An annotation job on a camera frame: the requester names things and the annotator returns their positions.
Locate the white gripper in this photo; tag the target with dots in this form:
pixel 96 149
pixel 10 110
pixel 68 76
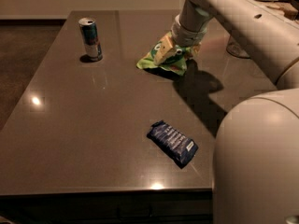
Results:
pixel 188 36

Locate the green rice chip bag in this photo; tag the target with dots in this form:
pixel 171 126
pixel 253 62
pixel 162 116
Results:
pixel 177 65

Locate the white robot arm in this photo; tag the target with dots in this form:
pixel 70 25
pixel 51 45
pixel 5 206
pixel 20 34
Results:
pixel 256 155

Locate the blue rxbar blueberry wrapper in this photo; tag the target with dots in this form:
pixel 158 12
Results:
pixel 177 146

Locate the metal mesh cup holder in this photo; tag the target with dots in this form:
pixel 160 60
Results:
pixel 235 49

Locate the silver blue drink can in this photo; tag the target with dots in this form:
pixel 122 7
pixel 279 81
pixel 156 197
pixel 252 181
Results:
pixel 90 38

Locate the cardboard snack box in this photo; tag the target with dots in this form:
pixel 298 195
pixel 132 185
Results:
pixel 287 8

